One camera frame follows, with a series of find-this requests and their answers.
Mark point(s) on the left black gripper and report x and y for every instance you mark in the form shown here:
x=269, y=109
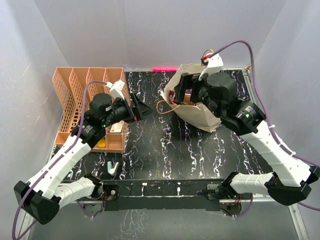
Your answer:
x=141, y=109

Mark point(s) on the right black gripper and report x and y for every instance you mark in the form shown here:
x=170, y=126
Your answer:
x=188, y=81

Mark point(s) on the red doritos snack bag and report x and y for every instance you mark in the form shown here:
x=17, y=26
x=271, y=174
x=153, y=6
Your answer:
x=172, y=97

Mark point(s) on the brown paper bag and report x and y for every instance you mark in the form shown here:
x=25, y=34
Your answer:
x=196, y=114

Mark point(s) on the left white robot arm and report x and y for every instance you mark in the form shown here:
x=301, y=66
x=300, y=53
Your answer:
x=42, y=195

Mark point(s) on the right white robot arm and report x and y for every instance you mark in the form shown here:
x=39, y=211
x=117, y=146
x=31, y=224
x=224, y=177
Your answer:
x=290, y=179

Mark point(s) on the red light strip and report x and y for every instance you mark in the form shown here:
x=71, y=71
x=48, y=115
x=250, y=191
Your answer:
x=164, y=69

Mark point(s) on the white red card box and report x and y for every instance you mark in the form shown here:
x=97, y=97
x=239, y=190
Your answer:
x=117, y=128

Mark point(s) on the yellow round object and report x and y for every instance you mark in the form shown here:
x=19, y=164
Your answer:
x=101, y=144

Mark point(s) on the white plastic hook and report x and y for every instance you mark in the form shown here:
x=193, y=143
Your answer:
x=112, y=168

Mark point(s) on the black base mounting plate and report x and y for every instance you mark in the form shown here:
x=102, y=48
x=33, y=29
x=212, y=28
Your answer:
x=159, y=195

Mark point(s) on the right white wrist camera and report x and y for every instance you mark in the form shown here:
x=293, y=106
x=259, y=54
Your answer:
x=213, y=64

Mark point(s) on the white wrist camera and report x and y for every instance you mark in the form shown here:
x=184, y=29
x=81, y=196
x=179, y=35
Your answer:
x=213, y=64
x=116, y=88

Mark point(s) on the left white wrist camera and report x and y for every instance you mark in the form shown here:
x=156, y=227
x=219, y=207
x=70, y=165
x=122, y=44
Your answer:
x=116, y=88

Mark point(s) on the aluminium frame rail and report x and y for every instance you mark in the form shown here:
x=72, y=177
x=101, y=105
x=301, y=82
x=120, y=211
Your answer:
x=175, y=218

